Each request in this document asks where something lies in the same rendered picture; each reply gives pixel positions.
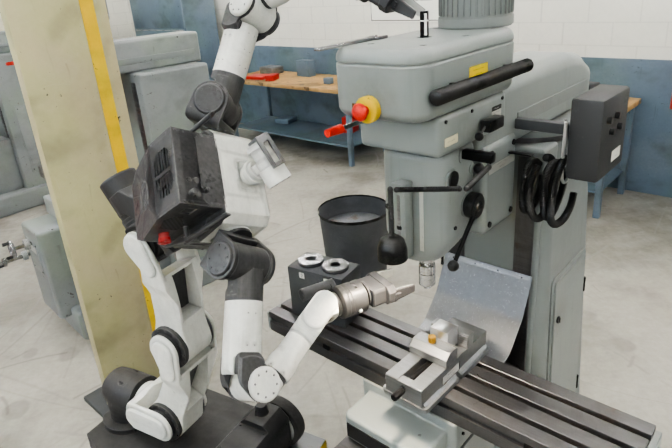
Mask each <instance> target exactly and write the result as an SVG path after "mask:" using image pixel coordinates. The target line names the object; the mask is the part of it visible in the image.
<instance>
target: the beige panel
mask: <svg viewBox="0 0 672 448"><path fill-rule="evenodd" d="M0 14H1V18H2V21H3V25H4V29H5V32H6V36H7V40H8V43H9V47H10V51H11V54H12V58H13V62H14V65H15V69H16V73H17V76H18V80H19V83H20V87H21V91H22V94H23V98H24V102H25V105H26V109H27V113H28V116H29V120H30V124H31V127H32V131H33V135H34V138H35V142H36V145H37V149H38V153H39V156H40V160H41V164H42V167H43V171H44V175H45V178H46V182H47V186H48V189H49V193H50V197H51V200H52V204H53V208H54V211H55V215H56V218H57V222H58V226H59V229H60V233H61V237H62V240H63V244H64V248H65V251H66V255H67V259H68V262H69V266H70V270H71V273H72V277H73V281H74V284H75V288H76V291H77V295H78V299H79V302H80V306H81V310H82V313H83V317H84V321H85V324H86V328H87V332H88V335H89V339H90V343H91V346H92V350H93V353H94V357H95V361H96V364H97V368H98V372H99V375H100V379H101V383H102V384H103V382H104V380H105V378H106V377H107V376H108V374H109V373H110V372H112V371H113V370H114V369H116V368H118V367H121V366H124V367H128V368H132V369H136V370H139V371H142V372H144V373H147V374H150V375H152V376H155V377H157V378H159V377H160V373H159V371H160V370H159V368H158V366H157V363H156V361H155V359H154V357H153V355H152V353H151V350H150V340H151V336H152V335H151V334H152V332H153V331H154V330H155V327H156V319H155V313H154V308H153V303H152V298H151V293H150V292H149V291H148V289H147V288H146V287H145V285H144V284H143V283H142V277H141V271H140V269H139V268H138V266H137V265H136V264H135V263H134V261H133V260H132V259H131V258H130V257H129V255H128V254H127V253H126V251H125V249H124V246H123V240H124V237H125V236H126V235H127V234H126V233H125V230H126V229H125V227H124V226H123V224H122V220H121V219H120V218H119V217H118V215H117V214H116V212H115V210H114V209H113V207H112V206H111V204H110V203H109V201H108V200H107V198H106V196H105V195H104V193H103V192H102V190H101V189H100V185H101V184H102V183H103V182H104V181H105V180H106V179H108V178H109V177H111V176H113V175H114V174H116V173H118V172H120V171H122V170H125V169H127V168H131V167H132V168H135V169H137V168H138V166H139V162H138V157H137V153H136V148H135V143H134V138H133V133H132V128H131V124H130V119H129V114H128V109H127V104H126V100H125V95H124V90H123V85H122V80H121V75H120V71H119V66H118V61H117V56H116V51H115V46H114V42H113V37H112V32H111V27H110V22H109V18H108V13H107V8H106V3H105V0H0ZM84 400H85V402H86V403H87V404H89V405H90V406H91V407H92V408H93V409H94V410H95V411H96V412H97V413H98V414H99V415H100V416H101V417H103V415H104V414H105V413H106V412H108V411H109V407H108V404H107V401H106V400H105V398H104V397H103V395H102V387H100V388H98V389H96V390H95V391H93V392H91V393H89V394H88V395H86V396H84Z"/></svg>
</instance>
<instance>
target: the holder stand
mask: <svg viewBox="0 0 672 448"><path fill-rule="evenodd" d="M288 275H289V284H290V293H291V301H292V310H293V313H297V314H301V313H302V312H303V310H304V309H305V308H306V306H307V305H308V303H309V302H310V301H311V299H310V300H307V301H305V302H303V301H302V300H301V299H300V296H299V289H302V288H304V287H307V286H310V285H313V284H316V283H319V282H322V281H325V280H328V279H331V278H332V279H333V280H334V281H335V283H336V285H340V284H343V283H346V282H349V281H352V280H355V279H357V280H358V279H360V264H357V263H352V262H348V261H347V260H344V259H340V258H331V257H327V256H323V255H322V254H319V253H310V252H306V253H305V254H303V255H302V256H300V257H299V258H298V259H297V260H295V261H294V262H293V263H291V264H290V265H289V266H288ZM359 314H360V313H359ZM359 314H357V315H354V316H351V317H349V318H346V319H342V318H340V317H337V318H336V319H335V320H334V321H332V322H331V323H329V324H332V325H336V326H339V327H342V328H346V327H347V326H348V325H349V324H350V323H351V322H352V321H353V320H354V319H355V318H356V317H357V316H358V315H359Z"/></svg>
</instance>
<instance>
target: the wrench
mask: <svg viewBox="0 0 672 448"><path fill-rule="evenodd" d="M385 38H388V35H382V36H378V35H372V36H368V37H365V38H361V39H355V40H352V41H347V42H342V43H337V44H332V45H327V46H322V47H317V48H314V51H325V50H329V49H334V48H339V47H344V46H348V45H353V44H358V43H362V42H367V41H372V40H380V39H385Z"/></svg>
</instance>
